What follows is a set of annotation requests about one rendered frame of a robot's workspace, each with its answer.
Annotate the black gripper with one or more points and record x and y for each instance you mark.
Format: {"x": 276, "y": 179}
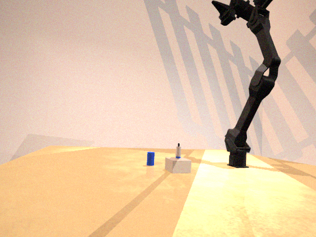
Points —
{"x": 228, "y": 12}

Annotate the grey marker with blue band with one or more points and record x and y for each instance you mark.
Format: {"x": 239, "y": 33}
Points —
{"x": 178, "y": 151}

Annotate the blue marker cap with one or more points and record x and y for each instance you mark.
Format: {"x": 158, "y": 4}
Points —
{"x": 150, "y": 158}

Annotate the beige square block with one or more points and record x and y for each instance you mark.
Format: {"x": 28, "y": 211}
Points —
{"x": 174, "y": 165}

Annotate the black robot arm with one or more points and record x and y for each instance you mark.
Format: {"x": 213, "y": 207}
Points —
{"x": 260, "y": 85}

